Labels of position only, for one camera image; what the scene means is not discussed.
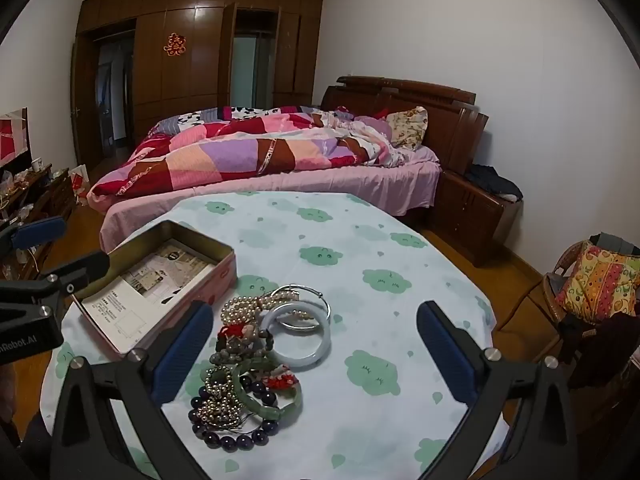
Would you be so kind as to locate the colourful patterned cushion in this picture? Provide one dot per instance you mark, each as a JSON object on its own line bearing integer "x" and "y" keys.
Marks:
{"x": 600, "y": 280}

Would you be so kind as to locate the wooden bed with pink sheet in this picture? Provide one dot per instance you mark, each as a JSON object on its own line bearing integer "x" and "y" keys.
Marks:
{"x": 300, "y": 180}

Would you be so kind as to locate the wooden nightstand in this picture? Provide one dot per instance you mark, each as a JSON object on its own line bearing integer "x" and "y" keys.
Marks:
{"x": 470, "y": 220}

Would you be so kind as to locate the cluttered wooden cabinet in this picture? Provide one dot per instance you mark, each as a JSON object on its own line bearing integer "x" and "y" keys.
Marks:
{"x": 45, "y": 195}

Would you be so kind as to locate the wicker chair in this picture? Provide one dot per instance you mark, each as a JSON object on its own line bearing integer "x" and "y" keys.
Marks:
{"x": 555, "y": 285}

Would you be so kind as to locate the dark clothes on nightstand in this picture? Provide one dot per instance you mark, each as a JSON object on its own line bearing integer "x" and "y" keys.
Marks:
{"x": 492, "y": 182}

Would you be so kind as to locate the white jade bangle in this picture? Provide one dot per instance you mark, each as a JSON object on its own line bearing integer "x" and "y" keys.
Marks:
{"x": 300, "y": 364}

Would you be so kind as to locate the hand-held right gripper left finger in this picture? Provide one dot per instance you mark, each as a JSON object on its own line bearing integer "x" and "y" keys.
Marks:
{"x": 182, "y": 355}

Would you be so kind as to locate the floral pillow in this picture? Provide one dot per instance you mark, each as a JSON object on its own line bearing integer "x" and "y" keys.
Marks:
{"x": 407, "y": 127}

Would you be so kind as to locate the patchwork quilt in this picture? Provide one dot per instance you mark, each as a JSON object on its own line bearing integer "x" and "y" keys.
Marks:
{"x": 225, "y": 155}

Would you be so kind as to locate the brown wooden wardrobe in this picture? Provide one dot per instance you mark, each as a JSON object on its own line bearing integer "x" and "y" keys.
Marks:
{"x": 200, "y": 85}

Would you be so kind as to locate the red paper decoration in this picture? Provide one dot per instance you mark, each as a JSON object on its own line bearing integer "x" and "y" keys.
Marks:
{"x": 175, "y": 45}

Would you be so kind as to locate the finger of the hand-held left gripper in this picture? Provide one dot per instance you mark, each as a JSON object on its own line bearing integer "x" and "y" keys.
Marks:
{"x": 75, "y": 267}
{"x": 40, "y": 232}

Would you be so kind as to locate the silver bangle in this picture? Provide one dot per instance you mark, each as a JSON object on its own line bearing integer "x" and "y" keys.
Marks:
{"x": 327, "y": 305}

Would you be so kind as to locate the pink tin box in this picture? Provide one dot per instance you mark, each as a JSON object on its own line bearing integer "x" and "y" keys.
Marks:
{"x": 212, "y": 280}

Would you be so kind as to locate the printed paper sheet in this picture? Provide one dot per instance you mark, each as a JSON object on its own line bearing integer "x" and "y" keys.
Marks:
{"x": 150, "y": 285}

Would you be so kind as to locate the green jade bangle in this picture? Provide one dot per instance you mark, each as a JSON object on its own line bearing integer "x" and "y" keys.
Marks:
{"x": 270, "y": 410}

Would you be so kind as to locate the dark clothes on chair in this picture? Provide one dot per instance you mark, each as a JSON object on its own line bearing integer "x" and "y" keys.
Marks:
{"x": 600, "y": 350}

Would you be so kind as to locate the white and red paper bag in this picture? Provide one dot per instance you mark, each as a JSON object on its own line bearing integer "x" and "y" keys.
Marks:
{"x": 80, "y": 182}

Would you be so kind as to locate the red and white board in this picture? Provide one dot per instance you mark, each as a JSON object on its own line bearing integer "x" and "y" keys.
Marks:
{"x": 12, "y": 137}

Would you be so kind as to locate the red and white beaded charm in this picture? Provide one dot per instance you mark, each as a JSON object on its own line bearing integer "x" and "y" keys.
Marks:
{"x": 280, "y": 377}

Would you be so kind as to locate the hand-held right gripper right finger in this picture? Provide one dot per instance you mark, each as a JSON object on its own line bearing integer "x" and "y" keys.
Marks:
{"x": 445, "y": 355}

